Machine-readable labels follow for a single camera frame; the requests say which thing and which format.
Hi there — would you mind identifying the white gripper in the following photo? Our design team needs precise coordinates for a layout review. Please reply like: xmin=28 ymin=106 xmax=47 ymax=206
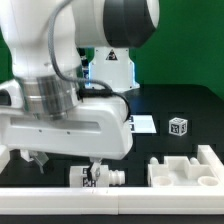
xmin=0 ymin=99 xmax=133 ymax=180

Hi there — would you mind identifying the white chair seat part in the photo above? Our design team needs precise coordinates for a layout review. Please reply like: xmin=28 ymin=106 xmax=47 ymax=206
xmin=147 ymin=156 xmax=221 ymax=188

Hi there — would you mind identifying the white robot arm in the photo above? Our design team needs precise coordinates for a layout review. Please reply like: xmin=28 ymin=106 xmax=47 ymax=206
xmin=0 ymin=0 xmax=159 ymax=179

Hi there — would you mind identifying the white front fence bar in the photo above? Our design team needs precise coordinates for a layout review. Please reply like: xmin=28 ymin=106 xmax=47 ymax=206
xmin=0 ymin=187 xmax=224 ymax=215

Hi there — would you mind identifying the white paper tag sheet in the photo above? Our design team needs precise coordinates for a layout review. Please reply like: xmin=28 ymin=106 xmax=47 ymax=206
xmin=129 ymin=115 xmax=156 ymax=134

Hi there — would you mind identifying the white tagged cube right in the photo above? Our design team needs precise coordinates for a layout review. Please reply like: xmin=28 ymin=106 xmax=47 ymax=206
xmin=169 ymin=117 xmax=188 ymax=136

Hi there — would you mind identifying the grey braided cable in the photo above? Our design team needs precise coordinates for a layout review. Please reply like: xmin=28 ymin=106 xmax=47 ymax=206
xmin=48 ymin=0 xmax=132 ymax=121

